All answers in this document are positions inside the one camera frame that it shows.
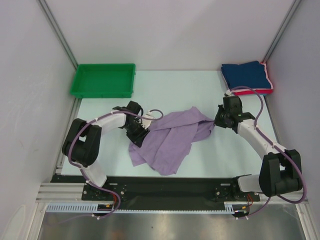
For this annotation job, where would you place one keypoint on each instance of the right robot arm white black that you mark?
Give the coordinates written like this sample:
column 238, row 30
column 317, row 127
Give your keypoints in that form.
column 280, row 171

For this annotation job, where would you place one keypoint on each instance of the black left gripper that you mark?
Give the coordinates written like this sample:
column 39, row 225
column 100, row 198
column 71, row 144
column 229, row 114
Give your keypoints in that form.
column 138, row 139

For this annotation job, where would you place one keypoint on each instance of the aluminium corner post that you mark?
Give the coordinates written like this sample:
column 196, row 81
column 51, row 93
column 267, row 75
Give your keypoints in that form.
column 58, row 32
column 283, row 26

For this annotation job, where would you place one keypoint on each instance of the light blue cable duct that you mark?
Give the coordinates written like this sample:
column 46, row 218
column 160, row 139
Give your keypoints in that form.
column 105, row 208

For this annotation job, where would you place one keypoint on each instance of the aluminium frame front rail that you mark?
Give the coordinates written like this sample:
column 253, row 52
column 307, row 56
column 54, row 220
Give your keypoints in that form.
column 72, row 193

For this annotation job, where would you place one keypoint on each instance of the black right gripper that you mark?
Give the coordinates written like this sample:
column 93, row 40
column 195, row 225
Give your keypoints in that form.
column 217, row 121

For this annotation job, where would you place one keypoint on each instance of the navy blue folded shirt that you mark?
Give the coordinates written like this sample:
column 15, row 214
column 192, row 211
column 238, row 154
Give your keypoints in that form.
column 230, row 73

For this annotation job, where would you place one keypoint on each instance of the purple t shirt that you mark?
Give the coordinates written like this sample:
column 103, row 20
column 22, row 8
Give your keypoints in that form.
column 170, row 140

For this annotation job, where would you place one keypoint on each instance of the green plastic tray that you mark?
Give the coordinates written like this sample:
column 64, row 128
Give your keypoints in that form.
column 107, row 81

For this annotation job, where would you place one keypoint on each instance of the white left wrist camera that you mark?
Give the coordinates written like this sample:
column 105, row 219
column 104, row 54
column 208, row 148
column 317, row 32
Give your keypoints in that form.
column 147, row 119

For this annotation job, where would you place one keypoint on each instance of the red folded shirt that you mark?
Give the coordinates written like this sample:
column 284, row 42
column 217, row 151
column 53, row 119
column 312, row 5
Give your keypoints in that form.
column 265, row 92

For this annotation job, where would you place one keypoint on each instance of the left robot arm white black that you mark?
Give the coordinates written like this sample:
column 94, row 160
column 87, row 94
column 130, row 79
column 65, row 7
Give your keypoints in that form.
column 82, row 143

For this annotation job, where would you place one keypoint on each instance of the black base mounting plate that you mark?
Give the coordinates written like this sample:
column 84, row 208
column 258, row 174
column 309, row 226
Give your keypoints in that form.
column 177, row 192

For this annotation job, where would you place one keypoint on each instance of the right aluminium corner post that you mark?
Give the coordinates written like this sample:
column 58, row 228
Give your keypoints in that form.
column 283, row 26

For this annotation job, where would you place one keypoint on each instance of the left aluminium corner post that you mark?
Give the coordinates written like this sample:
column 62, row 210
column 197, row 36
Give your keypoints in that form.
column 58, row 32

